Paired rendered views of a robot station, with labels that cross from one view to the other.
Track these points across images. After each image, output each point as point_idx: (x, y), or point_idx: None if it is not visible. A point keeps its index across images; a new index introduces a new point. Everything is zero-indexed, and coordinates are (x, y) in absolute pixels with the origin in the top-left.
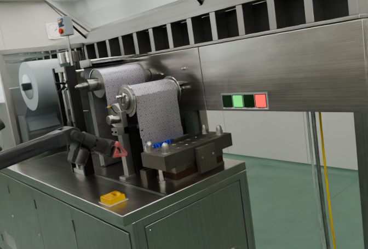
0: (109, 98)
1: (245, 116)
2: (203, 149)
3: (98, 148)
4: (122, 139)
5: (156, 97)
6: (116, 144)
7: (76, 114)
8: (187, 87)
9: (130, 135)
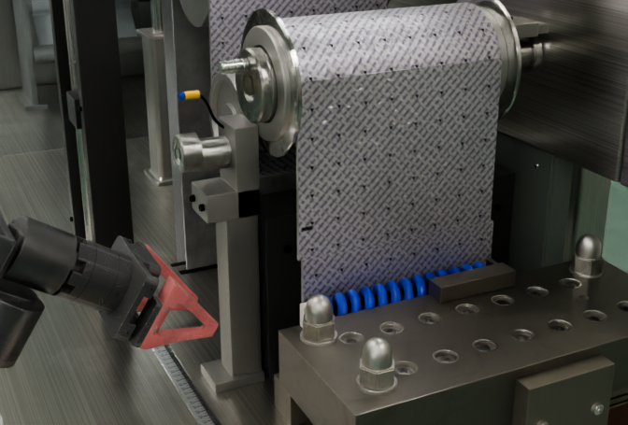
0: (223, 42)
1: None
2: (556, 390)
3: (85, 300)
4: (228, 239)
5: (401, 91)
6: (167, 294)
7: (90, 77)
8: (556, 57)
9: (264, 228)
